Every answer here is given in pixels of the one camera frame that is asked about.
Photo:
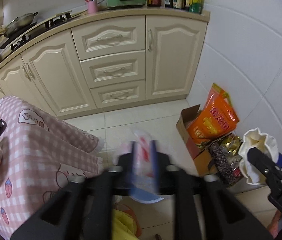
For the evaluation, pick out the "black patterned gift bag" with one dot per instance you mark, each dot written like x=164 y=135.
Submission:
x=226 y=159

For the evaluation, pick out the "steel wok with lid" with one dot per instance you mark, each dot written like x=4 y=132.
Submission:
x=17 y=24

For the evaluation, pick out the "orange rice bag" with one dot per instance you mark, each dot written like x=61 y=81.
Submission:
x=216 y=119

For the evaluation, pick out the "black gas stove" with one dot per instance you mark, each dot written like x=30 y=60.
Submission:
x=37 y=29

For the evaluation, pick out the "pink white plastic bag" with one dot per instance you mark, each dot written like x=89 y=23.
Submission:
x=138 y=161

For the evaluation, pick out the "yellow cloth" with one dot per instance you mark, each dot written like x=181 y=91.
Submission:
x=123 y=226

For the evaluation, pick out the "pink checkered tablecloth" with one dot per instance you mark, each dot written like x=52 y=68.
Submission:
x=40 y=155

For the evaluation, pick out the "cream lower cabinets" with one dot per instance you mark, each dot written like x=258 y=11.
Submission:
x=107 y=61

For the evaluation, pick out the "light blue trash bin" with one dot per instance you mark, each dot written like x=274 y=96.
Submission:
x=145 y=196

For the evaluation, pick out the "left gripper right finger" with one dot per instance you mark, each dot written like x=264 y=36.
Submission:
x=203 y=207

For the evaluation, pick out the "pink utensil holder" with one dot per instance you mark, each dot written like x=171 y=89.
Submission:
x=92 y=6

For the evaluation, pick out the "brown cardboard box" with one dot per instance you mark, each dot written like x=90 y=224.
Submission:
x=202 y=159

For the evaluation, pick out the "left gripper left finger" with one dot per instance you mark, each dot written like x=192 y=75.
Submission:
x=83 y=208

